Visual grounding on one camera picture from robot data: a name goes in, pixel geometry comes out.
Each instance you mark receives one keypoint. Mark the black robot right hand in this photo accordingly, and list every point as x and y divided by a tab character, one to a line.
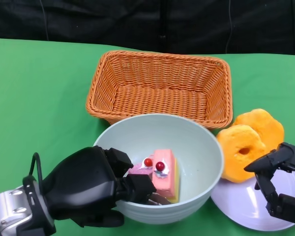
287	206

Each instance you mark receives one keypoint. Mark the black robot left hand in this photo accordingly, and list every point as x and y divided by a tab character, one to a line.
83	182

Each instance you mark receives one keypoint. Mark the small pink cherry cake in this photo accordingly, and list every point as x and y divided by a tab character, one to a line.
140	168

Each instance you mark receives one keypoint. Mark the long orange-white bread loaf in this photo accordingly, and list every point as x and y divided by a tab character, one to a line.
236	152

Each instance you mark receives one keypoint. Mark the chocolate cake slice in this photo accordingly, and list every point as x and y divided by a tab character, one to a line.
159	200

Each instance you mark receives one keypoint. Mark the pink and yellow layered cake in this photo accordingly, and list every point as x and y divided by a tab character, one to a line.
166	182

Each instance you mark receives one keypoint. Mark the grey-green bowl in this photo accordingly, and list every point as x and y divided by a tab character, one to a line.
199	157

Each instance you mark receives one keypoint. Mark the pale lavender plate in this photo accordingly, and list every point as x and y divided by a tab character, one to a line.
236	201

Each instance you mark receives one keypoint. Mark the orange wicker basket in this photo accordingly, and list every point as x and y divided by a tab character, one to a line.
162	93

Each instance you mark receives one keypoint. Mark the green tablecloth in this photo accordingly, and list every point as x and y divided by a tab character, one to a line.
39	86

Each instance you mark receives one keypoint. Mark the black curtain backdrop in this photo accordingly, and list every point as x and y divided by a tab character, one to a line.
113	22

